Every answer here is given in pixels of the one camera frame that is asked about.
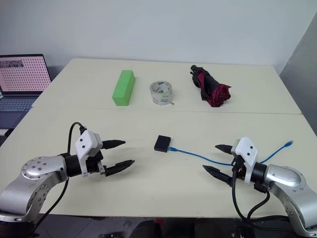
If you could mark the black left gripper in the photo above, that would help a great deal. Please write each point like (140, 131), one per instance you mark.
(94, 164)

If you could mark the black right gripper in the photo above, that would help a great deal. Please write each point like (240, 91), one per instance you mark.
(239, 171)

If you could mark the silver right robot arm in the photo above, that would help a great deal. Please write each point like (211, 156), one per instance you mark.
(284, 183)

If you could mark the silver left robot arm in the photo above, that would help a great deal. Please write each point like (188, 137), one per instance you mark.
(37, 173)

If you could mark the small black adapter box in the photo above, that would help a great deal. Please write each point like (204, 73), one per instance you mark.
(162, 143)

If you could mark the green foam block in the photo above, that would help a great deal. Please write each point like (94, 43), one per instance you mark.
(123, 86)

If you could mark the folded black red umbrella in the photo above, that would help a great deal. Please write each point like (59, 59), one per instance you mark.
(210, 86)

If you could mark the clear packing tape roll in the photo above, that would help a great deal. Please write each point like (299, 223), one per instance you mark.
(161, 93)

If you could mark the dark rounded shape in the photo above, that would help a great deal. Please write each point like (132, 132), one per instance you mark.
(146, 229)

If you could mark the open laptop computer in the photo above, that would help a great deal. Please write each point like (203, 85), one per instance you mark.
(22, 77)

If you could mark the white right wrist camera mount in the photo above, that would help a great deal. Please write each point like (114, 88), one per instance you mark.
(246, 150)

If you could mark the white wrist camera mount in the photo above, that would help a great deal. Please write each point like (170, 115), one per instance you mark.
(246, 150)
(85, 142)

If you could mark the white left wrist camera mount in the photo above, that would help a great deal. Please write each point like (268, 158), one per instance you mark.
(85, 142)

